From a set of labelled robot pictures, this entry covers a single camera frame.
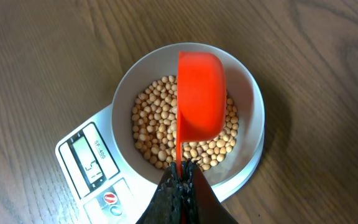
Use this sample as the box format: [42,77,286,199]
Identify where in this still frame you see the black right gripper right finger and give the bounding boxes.
[181,161,237,224]

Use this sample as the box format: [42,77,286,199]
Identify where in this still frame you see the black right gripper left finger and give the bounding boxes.
[136,162,182,224]

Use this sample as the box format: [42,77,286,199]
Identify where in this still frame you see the grey plastic bowl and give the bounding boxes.
[112,42,265,185]

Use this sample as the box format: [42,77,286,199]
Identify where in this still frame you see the soybeans in bowl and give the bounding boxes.
[132,75,239,171]

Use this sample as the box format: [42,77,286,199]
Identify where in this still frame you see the white digital kitchen scale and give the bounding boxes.
[55,77,265,224]

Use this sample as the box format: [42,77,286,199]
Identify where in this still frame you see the red plastic measuring scoop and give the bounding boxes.
[175,50,227,180]

